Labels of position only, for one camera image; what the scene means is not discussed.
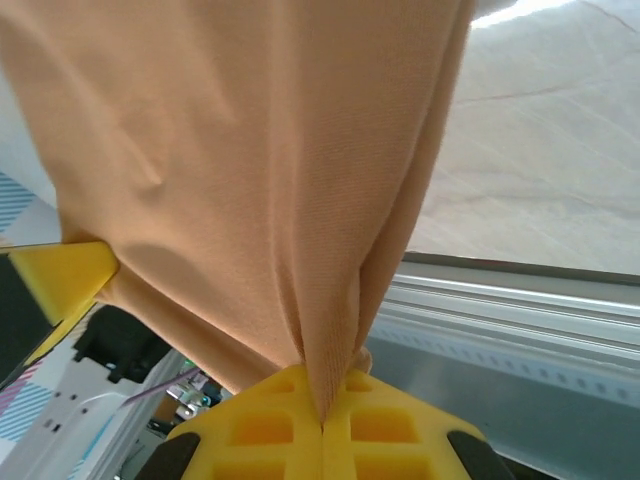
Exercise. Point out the orange printed t-shirt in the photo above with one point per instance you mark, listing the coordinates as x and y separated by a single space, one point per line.
225 150

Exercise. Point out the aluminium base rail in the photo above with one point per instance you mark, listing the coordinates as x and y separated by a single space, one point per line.
500 300

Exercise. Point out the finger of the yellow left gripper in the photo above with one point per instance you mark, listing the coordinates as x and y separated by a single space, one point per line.
60 275

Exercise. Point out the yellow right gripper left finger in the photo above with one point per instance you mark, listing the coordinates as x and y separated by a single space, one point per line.
260 430

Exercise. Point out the grey metal sheet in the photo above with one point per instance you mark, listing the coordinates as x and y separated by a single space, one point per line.
550 440

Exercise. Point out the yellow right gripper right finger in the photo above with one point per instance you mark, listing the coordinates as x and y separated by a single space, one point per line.
390 430

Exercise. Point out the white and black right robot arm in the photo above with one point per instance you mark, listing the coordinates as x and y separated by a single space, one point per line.
100 425

